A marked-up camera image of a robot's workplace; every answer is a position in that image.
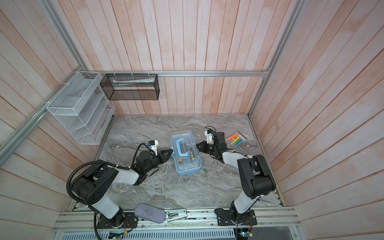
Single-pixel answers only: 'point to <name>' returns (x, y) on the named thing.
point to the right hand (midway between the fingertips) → (195, 145)
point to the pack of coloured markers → (237, 139)
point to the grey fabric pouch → (149, 213)
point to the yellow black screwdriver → (192, 154)
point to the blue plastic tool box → (189, 172)
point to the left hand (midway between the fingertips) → (173, 153)
